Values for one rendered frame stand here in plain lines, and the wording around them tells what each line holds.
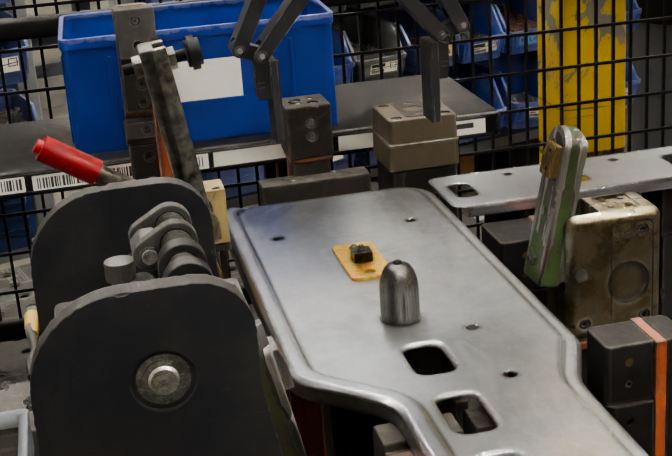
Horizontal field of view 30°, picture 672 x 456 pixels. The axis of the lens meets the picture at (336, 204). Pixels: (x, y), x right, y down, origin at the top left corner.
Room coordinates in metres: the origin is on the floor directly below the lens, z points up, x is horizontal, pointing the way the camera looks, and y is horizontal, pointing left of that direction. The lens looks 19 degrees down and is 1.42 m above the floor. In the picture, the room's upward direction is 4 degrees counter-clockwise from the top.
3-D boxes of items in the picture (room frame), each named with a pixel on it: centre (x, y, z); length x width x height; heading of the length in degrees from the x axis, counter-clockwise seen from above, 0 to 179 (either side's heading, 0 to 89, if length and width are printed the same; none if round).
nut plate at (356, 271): (1.04, -0.02, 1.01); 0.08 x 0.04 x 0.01; 11
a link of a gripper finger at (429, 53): (1.05, -0.09, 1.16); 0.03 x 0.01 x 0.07; 11
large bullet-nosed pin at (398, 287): (0.92, -0.05, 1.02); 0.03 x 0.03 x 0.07
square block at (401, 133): (1.33, -0.09, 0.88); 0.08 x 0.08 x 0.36; 12
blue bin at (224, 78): (1.45, 0.15, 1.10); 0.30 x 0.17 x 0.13; 100
